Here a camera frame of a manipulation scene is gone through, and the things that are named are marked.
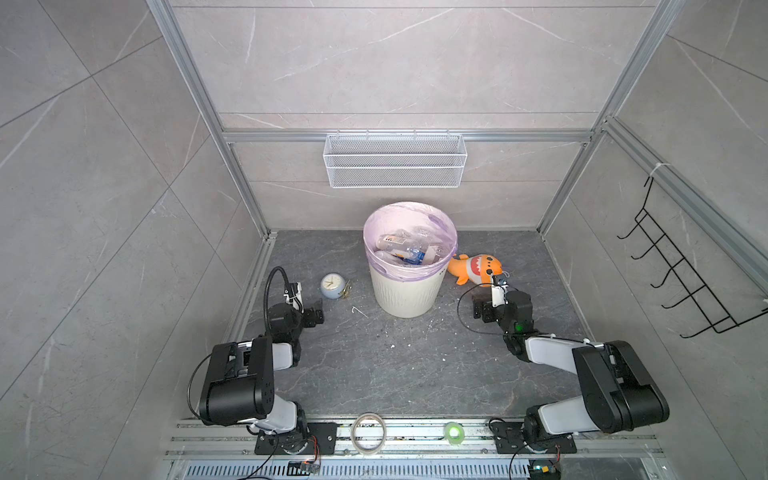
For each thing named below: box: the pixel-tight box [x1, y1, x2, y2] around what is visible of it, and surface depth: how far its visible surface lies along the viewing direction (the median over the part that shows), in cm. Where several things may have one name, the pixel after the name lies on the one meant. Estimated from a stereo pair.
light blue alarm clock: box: [320, 272, 346, 299], surface depth 100 cm
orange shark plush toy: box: [448, 254, 503, 287], surface depth 102 cm
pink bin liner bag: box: [363, 202, 458, 282], surface depth 89 cm
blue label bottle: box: [392, 248, 425, 265], surface depth 88 cm
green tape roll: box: [444, 422, 465, 446], surface depth 76 cm
